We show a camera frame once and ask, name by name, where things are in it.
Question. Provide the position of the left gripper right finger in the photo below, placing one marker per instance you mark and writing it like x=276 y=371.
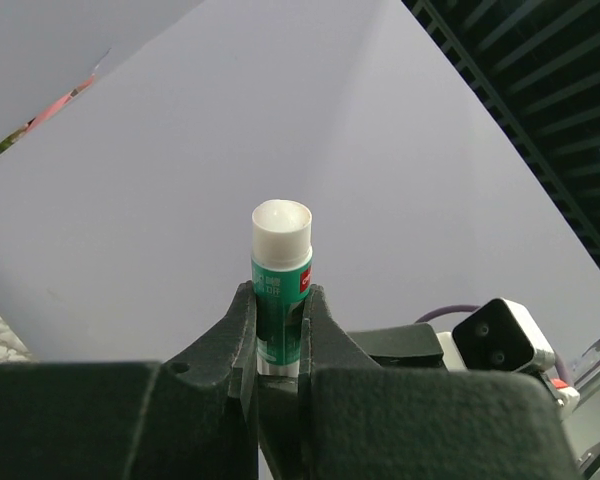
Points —
x=346 y=417

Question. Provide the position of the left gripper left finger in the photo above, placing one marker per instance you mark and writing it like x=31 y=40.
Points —
x=192 y=417

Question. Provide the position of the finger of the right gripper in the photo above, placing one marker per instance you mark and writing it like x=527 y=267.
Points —
x=408 y=346

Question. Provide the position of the green white glue stick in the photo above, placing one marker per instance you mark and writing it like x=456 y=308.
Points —
x=281 y=262

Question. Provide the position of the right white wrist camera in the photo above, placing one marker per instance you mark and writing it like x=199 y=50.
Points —
x=501 y=335

